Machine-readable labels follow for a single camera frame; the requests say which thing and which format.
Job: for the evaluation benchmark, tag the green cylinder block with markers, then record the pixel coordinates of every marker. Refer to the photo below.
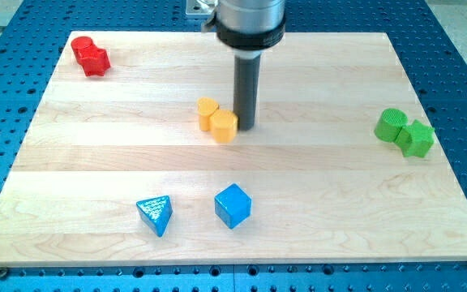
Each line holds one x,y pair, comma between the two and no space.
390,123

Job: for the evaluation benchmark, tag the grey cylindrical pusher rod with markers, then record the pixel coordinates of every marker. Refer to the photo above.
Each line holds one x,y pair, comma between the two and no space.
245,91

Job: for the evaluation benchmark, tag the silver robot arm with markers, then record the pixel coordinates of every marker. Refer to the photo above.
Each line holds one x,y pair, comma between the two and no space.
248,27

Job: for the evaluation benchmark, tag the green star block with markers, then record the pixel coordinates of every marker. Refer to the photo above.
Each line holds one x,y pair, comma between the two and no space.
415,139

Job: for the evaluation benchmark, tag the blue perforated table plate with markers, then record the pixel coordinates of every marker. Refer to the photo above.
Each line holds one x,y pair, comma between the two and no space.
430,39

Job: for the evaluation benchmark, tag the red star block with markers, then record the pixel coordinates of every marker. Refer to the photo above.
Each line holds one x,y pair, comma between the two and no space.
94,61

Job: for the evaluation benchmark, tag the blue triangle block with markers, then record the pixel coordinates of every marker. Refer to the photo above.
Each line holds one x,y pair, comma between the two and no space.
156,213

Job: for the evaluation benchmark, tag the silver metal mounting bracket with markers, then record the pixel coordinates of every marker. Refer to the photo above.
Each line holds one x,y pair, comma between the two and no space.
199,9

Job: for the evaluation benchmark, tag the red cylinder block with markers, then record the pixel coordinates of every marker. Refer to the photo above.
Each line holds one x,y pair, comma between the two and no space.
82,46

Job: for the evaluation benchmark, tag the yellow hexagon block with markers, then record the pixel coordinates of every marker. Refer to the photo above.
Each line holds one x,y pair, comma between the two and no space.
223,126

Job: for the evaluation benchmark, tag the wooden board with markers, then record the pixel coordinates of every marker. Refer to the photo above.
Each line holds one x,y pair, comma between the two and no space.
324,189

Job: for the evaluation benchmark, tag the blue cube block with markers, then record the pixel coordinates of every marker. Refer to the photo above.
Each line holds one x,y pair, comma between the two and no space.
232,205

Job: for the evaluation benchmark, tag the yellow heart block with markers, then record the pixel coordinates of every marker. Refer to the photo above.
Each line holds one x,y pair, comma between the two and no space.
206,107

